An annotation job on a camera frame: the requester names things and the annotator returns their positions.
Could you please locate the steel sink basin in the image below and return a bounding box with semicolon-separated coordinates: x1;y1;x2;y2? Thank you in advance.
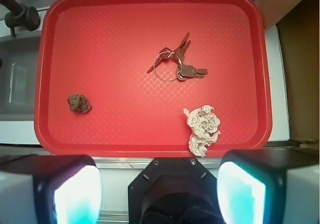
0;35;40;121

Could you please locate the black octagonal mount plate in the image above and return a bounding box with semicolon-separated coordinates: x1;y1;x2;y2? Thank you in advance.
127;158;224;224

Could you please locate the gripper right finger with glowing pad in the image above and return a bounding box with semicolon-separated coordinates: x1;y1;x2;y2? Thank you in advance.
217;149;320;224

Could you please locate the dark metal faucet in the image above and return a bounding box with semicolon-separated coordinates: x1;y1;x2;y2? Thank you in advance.
0;0;41;38

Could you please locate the brown cardboard box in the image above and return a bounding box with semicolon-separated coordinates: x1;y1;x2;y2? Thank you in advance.
276;0;320;144

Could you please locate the red plastic tray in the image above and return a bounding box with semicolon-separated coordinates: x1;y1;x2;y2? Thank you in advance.
34;0;272;158

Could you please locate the crumpled white paper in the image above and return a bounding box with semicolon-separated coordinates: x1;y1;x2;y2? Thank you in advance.
182;105;221;158

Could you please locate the brown rock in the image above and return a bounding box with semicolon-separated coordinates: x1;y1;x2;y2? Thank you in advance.
67;94;92;114

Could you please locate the bunch of keys on ring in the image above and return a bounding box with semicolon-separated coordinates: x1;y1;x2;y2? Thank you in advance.
146;32;208;82

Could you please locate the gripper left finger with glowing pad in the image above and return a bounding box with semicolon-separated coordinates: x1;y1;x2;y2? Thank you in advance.
0;154;103;224

